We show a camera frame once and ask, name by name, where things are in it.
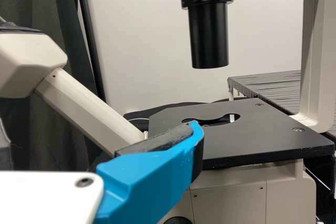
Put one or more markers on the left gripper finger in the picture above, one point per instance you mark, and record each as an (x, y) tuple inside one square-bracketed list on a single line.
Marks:
[(147, 176)]

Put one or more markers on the cream microscope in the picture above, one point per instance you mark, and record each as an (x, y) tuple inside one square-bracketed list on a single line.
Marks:
[(262, 134)]

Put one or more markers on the black platform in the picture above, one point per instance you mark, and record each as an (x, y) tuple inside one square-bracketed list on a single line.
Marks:
[(273, 87)]

